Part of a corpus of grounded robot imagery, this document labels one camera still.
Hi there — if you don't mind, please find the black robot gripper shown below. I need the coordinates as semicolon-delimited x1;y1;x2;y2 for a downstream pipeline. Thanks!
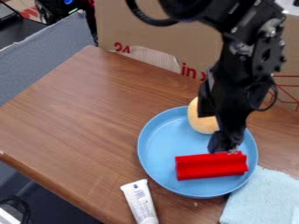
196;34;287;155

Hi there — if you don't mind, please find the red plastic block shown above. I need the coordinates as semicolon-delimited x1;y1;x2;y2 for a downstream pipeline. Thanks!
175;151;249;180

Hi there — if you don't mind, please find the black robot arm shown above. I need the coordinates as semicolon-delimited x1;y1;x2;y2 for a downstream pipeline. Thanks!
159;0;286;153

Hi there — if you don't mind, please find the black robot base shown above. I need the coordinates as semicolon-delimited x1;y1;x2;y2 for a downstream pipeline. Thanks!
34;0;99;44

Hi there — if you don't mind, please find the yellow potato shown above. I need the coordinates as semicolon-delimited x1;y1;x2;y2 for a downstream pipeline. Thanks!
187;97;220;134

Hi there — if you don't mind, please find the blue round plate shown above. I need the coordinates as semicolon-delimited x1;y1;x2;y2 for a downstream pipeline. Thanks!
136;106;258;199

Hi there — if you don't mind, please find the brown cardboard box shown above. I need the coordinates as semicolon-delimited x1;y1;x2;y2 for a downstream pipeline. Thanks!
96;0;299;112

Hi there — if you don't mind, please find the light blue towel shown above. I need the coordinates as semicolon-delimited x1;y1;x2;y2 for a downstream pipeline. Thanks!
219;167;299;224

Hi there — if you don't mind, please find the white cream tube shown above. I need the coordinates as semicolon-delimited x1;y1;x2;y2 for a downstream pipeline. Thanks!
120;179;159;224

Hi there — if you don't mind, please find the grey fabric divider panel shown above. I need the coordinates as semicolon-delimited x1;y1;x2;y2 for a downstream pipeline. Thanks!
0;12;95;107

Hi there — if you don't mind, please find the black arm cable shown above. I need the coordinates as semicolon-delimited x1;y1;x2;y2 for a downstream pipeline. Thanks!
124;0;180;28

